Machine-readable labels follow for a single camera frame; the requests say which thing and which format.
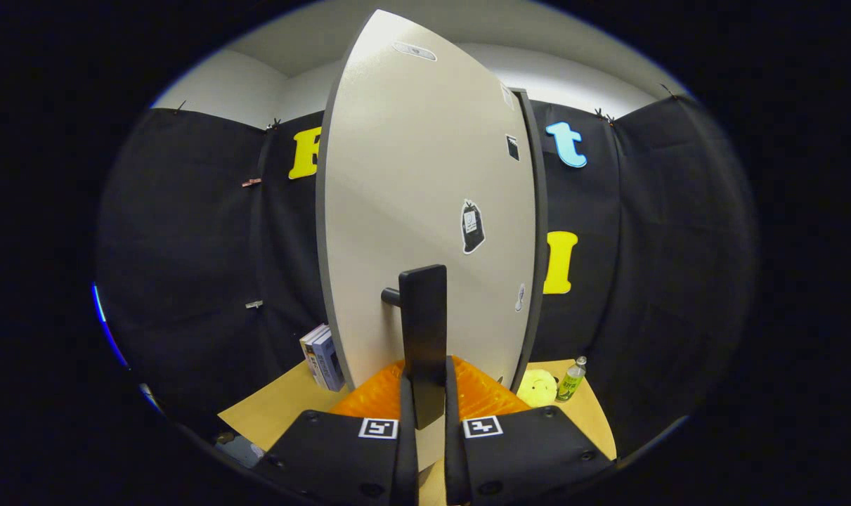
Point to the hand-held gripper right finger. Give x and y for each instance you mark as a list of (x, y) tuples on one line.
[(454, 464)]

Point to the grey shoe cabinet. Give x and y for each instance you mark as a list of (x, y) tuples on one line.
[(541, 246)]

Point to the beige shoe cabinet door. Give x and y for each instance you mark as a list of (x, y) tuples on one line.
[(397, 197)]

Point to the black backdrop cloth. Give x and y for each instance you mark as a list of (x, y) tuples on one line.
[(186, 246)]

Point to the yellow plush toy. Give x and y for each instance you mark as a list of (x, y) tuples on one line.
[(536, 388)]

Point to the green drink bottle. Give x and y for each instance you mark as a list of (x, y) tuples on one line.
[(570, 383)]

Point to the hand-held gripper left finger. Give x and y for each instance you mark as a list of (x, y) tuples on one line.
[(409, 464)]

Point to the blue book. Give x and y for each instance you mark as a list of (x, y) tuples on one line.
[(329, 362)]

